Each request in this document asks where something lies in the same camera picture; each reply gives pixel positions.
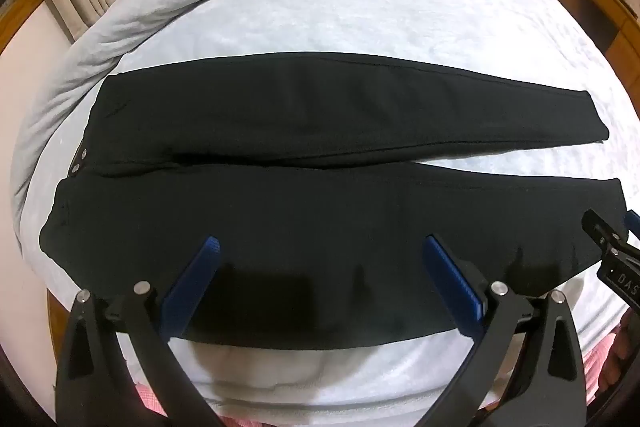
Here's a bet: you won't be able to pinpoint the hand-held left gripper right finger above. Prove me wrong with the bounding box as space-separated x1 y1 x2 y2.
414 234 597 427

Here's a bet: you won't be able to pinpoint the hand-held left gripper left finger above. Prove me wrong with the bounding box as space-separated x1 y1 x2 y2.
54 234 227 427

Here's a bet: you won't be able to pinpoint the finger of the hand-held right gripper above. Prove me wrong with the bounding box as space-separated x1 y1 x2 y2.
581 208 629 259

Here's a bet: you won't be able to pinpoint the black pants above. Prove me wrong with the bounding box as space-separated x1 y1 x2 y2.
39 51 628 350

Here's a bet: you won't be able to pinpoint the person's right hand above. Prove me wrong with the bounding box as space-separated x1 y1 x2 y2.
598 321 633 401

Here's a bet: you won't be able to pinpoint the wooden desk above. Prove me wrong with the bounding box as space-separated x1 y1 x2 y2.
555 0 640 72

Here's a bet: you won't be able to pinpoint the grey comforter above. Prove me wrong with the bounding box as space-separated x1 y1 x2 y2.
10 0 426 228

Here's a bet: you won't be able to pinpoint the light blue bed sheet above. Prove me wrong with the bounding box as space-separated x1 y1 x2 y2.
10 0 640 413

